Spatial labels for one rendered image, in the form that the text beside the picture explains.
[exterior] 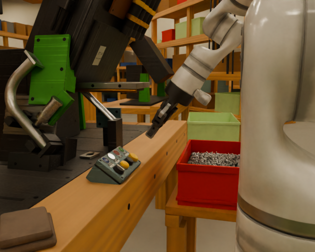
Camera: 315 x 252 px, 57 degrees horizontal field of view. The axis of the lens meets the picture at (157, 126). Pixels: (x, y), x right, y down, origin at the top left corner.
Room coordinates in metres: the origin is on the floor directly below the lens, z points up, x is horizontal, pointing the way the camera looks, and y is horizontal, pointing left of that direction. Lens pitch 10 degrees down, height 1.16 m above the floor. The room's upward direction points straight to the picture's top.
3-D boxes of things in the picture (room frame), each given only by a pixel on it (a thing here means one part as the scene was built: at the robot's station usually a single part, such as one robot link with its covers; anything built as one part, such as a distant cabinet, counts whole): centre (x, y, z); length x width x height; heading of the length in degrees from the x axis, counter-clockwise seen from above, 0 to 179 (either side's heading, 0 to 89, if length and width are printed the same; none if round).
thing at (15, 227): (0.43, 0.21, 0.91); 0.10 x 0.08 x 0.03; 25
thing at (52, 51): (0.90, 0.31, 1.17); 0.13 x 0.12 x 0.20; 166
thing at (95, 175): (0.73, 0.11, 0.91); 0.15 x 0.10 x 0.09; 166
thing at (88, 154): (0.89, 0.21, 0.90); 0.06 x 0.04 x 0.01; 157
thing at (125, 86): (1.04, 0.24, 1.11); 0.39 x 0.16 x 0.03; 76
